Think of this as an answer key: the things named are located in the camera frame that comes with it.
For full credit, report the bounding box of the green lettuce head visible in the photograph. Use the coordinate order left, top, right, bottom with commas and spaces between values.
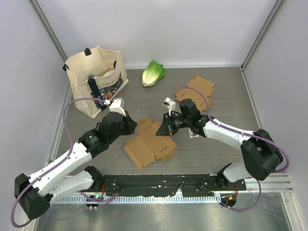
141, 60, 165, 87

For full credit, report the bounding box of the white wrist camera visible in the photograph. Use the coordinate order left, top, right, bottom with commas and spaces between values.
103, 98, 126, 116
163, 97, 176, 116

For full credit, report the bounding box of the small white carton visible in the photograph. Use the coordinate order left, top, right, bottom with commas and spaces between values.
189, 129, 199, 138

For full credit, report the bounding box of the white item inside bag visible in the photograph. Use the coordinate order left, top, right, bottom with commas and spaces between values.
104, 70, 114, 77

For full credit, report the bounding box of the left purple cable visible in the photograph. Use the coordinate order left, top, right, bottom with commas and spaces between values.
11, 97, 121, 228

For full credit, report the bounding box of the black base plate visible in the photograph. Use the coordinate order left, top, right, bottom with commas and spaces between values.
104, 174, 246, 197

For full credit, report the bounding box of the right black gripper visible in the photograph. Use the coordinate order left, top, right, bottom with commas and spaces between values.
156, 112, 191, 136

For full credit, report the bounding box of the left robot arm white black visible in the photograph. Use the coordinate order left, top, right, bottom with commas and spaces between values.
14, 112, 137, 220

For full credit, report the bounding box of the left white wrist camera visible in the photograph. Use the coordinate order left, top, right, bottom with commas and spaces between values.
103, 98, 126, 116

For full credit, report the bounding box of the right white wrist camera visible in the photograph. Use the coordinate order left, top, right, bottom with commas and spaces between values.
163, 97, 176, 116

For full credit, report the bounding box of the brown cardboard box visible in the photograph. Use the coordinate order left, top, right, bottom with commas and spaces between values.
123, 117, 176, 169

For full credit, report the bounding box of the white slotted cable duct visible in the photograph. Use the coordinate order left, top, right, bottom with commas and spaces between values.
55, 194, 221, 205

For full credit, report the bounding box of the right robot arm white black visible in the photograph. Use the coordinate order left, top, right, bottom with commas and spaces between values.
156, 98, 283, 190

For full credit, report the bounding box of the beige canvas tote bag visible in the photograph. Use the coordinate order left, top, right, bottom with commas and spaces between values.
63, 46, 129, 118

